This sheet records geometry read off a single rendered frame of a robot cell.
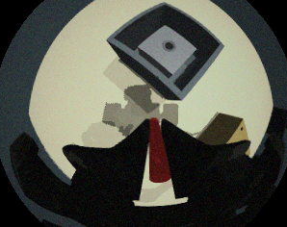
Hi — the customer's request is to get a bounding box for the dark red peg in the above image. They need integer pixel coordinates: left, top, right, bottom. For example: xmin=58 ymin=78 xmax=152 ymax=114
xmin=148 ymin=117 xmax=171 ymax=184

